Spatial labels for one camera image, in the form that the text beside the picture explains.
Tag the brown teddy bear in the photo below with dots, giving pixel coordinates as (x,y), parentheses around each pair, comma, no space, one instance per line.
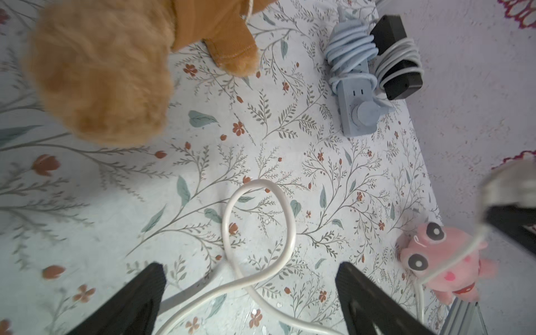
(101,67)

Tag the pink red dotted plush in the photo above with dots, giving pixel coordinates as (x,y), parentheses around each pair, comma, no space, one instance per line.
(433,245)

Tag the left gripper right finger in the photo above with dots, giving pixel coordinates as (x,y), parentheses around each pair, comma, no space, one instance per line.
(368,310)

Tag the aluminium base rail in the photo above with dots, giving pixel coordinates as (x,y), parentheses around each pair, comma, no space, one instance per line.
(464,318)

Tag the blue power strip with cord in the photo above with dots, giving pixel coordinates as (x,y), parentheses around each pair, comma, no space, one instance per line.
(349,50)

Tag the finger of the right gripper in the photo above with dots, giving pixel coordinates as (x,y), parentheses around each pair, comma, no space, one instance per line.
(516,223)

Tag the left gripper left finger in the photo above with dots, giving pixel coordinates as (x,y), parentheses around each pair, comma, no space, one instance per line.
(133,310)

